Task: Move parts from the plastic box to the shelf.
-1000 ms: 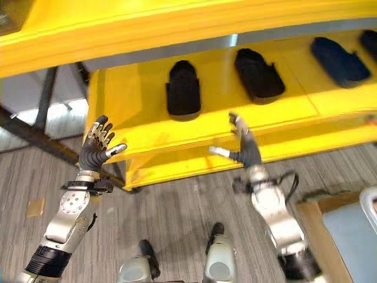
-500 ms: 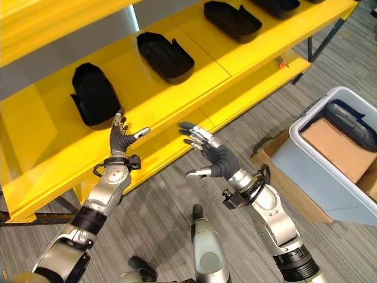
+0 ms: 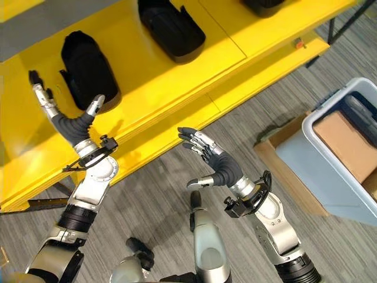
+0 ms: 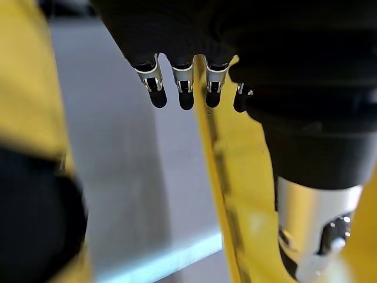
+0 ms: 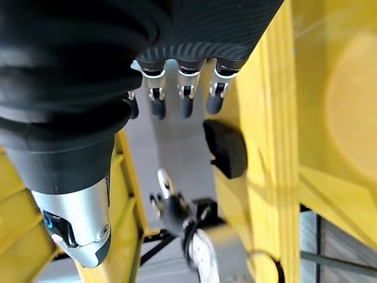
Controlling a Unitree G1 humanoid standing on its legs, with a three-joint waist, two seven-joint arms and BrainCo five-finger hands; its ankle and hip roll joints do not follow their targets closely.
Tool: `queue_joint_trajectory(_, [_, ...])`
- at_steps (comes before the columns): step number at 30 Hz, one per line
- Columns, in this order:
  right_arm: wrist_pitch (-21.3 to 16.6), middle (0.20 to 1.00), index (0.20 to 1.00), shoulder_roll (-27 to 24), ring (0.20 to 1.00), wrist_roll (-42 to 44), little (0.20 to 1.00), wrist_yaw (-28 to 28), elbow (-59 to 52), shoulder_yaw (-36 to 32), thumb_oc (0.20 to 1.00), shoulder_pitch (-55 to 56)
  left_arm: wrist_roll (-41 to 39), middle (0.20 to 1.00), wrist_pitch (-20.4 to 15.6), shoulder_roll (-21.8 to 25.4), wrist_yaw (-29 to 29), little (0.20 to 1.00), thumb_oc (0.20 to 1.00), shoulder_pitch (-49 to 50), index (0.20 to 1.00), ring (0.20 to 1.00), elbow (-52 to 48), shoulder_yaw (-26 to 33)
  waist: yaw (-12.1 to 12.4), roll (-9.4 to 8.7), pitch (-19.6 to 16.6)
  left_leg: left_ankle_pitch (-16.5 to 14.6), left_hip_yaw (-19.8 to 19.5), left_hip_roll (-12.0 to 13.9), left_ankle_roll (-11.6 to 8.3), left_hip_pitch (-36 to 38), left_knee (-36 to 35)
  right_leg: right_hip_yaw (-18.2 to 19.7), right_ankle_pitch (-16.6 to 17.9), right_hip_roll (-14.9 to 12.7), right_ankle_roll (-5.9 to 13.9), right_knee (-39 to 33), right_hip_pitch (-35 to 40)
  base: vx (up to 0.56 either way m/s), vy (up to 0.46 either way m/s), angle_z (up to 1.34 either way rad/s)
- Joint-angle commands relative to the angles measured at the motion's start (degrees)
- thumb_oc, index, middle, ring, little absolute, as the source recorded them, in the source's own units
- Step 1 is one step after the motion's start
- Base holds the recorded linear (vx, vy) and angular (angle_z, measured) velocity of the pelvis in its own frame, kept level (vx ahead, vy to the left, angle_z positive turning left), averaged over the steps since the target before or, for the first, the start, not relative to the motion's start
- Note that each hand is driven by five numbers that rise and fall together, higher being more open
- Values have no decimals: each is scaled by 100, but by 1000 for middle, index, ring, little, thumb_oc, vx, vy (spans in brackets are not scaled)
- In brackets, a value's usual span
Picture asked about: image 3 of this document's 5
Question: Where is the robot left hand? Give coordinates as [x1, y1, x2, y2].
[28, 70, 106, 147]

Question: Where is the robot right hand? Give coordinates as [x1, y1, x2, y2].
[177, 127, 244, 190]

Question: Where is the flat cardboard box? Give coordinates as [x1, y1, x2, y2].
[253, 111, 329, 218]

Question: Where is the yellow metal shelf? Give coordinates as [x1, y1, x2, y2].
[0, 0, 359, 213]

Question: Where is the grey plastic box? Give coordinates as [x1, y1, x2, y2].
[275, 77, 377, 227]

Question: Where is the black sole-shaped part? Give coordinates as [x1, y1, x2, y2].
[59, 30, 122, 113]
[340, 94, 377, 139]
[137, 0, 207, 64]
[240, 0, 286, 18]

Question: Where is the silver robot right leg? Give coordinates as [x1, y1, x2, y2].
[160, 190, 233, 283]

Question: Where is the silver robot leg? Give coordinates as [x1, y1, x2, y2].
[109, 236, 154, 283]
[160, 190, 233, 283]

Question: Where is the brown cardboard sheet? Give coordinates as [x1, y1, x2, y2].
[312, 110, 377, 184]

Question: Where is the silver robot left leg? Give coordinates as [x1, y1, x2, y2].
[109, 236, 154, 283]

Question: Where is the black metal frame leg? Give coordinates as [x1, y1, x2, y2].
[327, 0, 377, 45]

